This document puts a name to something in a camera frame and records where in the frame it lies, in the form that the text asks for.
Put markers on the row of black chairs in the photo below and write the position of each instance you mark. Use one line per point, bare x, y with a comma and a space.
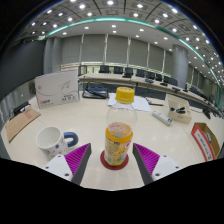
128, 71

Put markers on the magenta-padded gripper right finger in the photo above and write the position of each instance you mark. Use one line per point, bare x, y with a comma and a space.
160, 165

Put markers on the white power strip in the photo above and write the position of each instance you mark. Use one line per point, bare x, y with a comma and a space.
162, 117

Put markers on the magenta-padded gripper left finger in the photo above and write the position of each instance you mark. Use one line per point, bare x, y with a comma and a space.
65, 165

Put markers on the small black device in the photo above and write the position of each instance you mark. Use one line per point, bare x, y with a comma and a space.
20, 108

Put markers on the open white box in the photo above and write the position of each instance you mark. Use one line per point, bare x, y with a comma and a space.
176, 108

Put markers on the white sheet of paper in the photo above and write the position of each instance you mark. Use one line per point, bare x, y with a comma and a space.
141, 104

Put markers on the flat round red coaster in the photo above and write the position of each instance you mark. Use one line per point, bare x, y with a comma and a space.
115, 167

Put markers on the yellow-capped orange-label drink bottle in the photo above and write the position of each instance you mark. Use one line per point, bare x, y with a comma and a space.
118, 143

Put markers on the long curved conference desk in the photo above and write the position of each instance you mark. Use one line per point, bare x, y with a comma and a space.
150, 87

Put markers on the group of ceiling lights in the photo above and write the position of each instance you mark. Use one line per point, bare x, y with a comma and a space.
116, 13

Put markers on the white paper ream box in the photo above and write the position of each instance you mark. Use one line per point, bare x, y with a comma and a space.
56, 88

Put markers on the red and white carton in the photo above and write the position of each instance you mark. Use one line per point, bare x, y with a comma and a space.
203, 141

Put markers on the flat brown cardboard envelope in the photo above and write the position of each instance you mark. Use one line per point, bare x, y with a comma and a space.
20, 123

